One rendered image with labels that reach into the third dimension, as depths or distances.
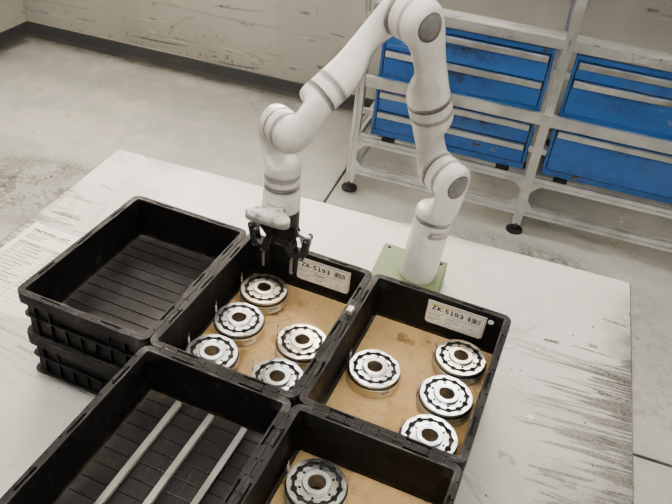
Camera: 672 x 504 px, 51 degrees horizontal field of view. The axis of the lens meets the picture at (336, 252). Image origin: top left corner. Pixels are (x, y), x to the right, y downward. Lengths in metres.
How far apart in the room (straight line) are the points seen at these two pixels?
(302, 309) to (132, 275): 0.39
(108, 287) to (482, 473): 0.88
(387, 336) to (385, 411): 0.20
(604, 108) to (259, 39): 2.12
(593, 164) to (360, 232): 1.52
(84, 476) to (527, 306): 1.15
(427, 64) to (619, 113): 1.89
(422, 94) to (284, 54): 2.98
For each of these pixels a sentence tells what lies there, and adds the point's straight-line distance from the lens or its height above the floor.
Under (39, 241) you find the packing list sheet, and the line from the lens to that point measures 2.01.
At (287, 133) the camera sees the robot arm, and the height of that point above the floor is 1.27.
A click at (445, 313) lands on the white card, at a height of 0.90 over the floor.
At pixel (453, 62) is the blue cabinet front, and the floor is 0.74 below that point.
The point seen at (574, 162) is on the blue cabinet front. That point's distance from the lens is 3.29.
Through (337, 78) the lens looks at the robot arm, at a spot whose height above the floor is 1.35.
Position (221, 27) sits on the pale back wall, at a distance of 4.49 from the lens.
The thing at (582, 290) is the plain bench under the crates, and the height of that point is 0.70.
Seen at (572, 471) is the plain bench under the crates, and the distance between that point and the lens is 1.56.
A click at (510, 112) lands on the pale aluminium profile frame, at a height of 0.59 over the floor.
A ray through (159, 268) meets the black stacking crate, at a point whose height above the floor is 0.83.
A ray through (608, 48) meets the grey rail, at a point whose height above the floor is 0.93.
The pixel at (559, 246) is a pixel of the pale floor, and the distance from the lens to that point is 3.46.
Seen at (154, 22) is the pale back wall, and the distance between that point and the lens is 4.71.
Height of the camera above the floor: 1.86
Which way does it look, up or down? 37 degrees down
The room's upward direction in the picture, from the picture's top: 7 degrees clockwise
